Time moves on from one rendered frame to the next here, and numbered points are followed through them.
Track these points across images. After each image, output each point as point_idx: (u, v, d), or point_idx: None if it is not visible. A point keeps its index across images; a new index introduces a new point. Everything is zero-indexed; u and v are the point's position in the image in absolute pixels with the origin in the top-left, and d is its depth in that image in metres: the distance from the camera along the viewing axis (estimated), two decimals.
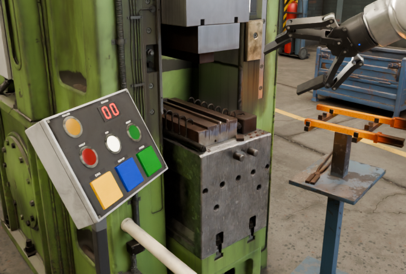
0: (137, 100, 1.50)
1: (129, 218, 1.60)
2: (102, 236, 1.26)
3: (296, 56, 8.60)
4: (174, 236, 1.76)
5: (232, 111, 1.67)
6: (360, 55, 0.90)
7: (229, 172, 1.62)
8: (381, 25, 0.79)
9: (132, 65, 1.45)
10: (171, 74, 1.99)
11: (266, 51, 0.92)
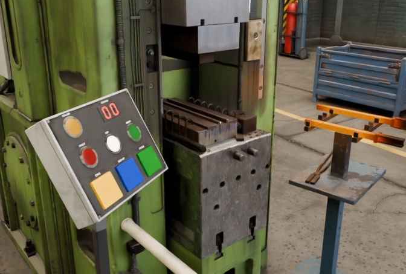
0: (137, 100, 1.50)
1: (129, 218, 1.60)
2: (102, 236, 1.26)
3: (296, 56, 8.60)
4: (174, 236, 1.76)
5: (232, 111, 1.67)
6: None
7: (229, 172, 1.62)
8: None
9: (132, 65, 1.45)
10: (171, 74, 1.99)
11: None
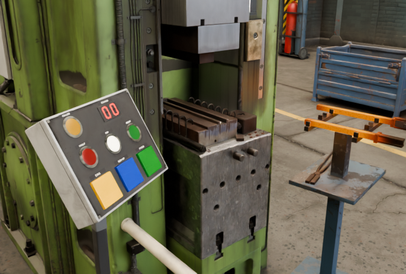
0: (137, 100, 1.50)
1: (129, 218, 1.60)
2: (102, 236, 1.26)
3: (296, 56, 8.60)
4: (174, 236, 1.76)
5: (232, 111, 1.67)
6: None
7: (229, 172, 1.62)
8: None
9: (132, 65, 1.45)
10: (171, 74, 1.99)
11: None
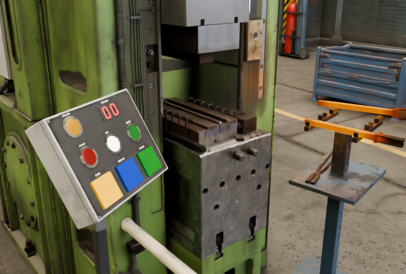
0: (137, 100, 1.50)
1: (129, 218, 1.60)
2: (102, 236, 1.26)
3: (296, 56, 8.60)
4: (174, 236, 1.76)
5: (232, 111, 1.67)
6: None
7: (229, 172, 1.62)
8: None
9: (132, 65, 1.45)
10: (171, 74, 1.99)
11: None
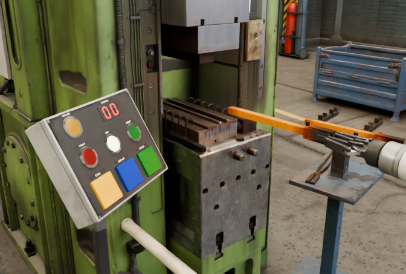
0: (137, 100, 1.50)
1: (129, 218, 1.60)
2: (102, 236, 1.26)
3: (296, 56, 8.60)
4: (174, 236, 1.76)
5: None
6: (350, 156, 1.14)
7: (229, 172, 1.62)
8: (400, 143, 1.10)
9: (132, 65, 1.45)
10: (171, 74, 1.99)
11: None
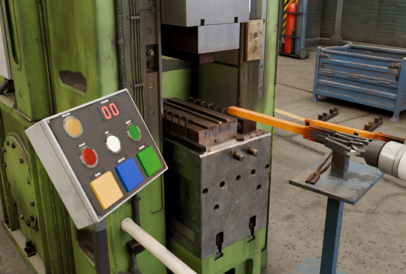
0: (137, 100, 1.50)
1: (129, 218, 1.60)
2: (102, 236, 1.26)
3: (296, 56, 8.60)
4: (174, 236, 1.76)
5: None
6: (350, 156, 1.14)
7: (229, 172, 1.62)
8: (400, 143, 1.10)
9: (132, 65, 1.45)
10: (171, 74, 1.99)
11: None
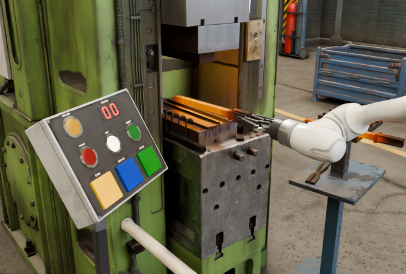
0: (137, 100, 1.50)
1: (129, 218, 1.60)
2: (102, 236, 1.26)
3: (296, 56, 8.60)
4: (174, 236, 1.76)
5: None
6: (257, 132, 1.40)
7: (229, 172, 1.62)
8: (295, 121, 1.36)
9: (132, 65, 1.45)
10: (171, 74, 1.99)
11: None
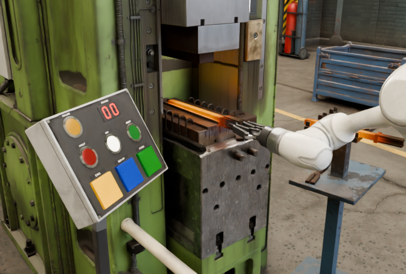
0: (137, 100, 1.50)
1: (129, 218, 1.60)
2: (102, 236, 1.26)
3: (296, 56, 8.60)
4: (174, 236, 1.76)
5: (232, 111, 1.67)
6: (248, 140, 1.44)
7: (229, 172, 1.62)
8: (284, 129, 1.41)
9: (132, 65, 1.45)
10: (171, 74, 1.99)
11: None
